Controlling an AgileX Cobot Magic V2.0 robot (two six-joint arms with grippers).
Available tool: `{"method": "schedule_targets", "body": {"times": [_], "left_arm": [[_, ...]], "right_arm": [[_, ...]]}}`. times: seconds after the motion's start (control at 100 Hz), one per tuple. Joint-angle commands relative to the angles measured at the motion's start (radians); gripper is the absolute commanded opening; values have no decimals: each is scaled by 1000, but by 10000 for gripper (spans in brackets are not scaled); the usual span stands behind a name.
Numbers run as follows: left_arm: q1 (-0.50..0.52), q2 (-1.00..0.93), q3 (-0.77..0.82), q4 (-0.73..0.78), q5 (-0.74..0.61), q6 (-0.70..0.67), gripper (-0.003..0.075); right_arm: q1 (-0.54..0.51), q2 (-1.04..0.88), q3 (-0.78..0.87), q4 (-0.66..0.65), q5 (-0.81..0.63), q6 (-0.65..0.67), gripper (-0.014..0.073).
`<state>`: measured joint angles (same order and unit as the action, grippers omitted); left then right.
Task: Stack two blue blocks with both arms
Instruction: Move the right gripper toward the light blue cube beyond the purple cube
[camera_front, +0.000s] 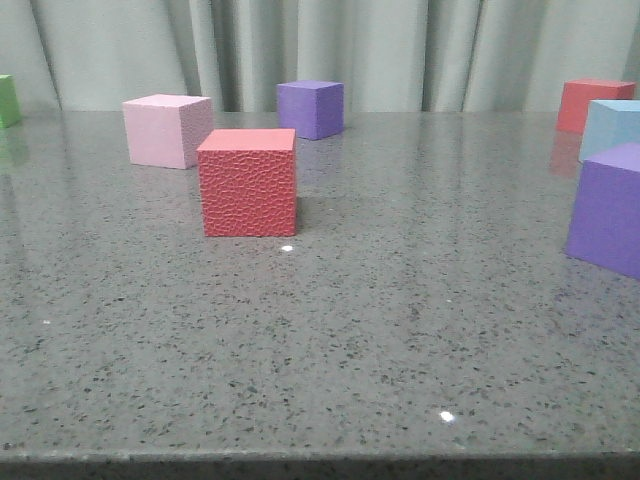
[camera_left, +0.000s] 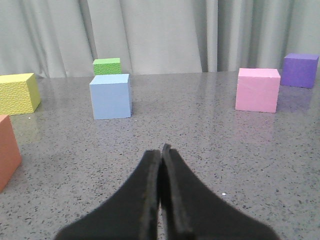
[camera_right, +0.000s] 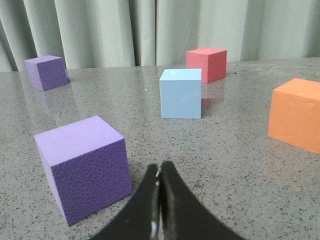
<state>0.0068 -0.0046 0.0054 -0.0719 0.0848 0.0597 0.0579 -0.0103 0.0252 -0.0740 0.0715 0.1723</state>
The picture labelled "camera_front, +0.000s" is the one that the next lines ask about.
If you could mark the light blue foam cube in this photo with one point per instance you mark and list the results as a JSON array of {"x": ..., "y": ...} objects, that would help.
[{"x": 609, "y": 123}]

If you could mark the red textured foam cube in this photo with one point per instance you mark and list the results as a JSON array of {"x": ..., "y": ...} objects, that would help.
[{"x": 247, "y": 180}]

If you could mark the purple foam cube far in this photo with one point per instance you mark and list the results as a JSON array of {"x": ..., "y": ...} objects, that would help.
[{"x": 314, "y": 109}]

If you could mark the purple foam cube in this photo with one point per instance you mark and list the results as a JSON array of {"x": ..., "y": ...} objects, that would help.
[
  {"x": 314, "y": 109},
  {"x": 604, "y": 228}
]

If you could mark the pink foam cube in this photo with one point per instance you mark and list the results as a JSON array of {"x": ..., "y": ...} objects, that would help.
[{"x": 165, "y": 130}]

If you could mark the purple foam cube near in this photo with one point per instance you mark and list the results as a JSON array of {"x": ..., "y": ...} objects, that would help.
[{"x": 604, "y": 228}]

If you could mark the red foam cube far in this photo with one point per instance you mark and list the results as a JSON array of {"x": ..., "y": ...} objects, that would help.
[{"x": 578, "y": 93}]

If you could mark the grey-green curtain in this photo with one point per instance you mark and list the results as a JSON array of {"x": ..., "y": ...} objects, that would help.
[{"x": 392, "y": 56}]

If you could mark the green foam cube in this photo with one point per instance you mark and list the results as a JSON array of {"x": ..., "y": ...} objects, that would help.
[{"x": 9, "y": 105}]

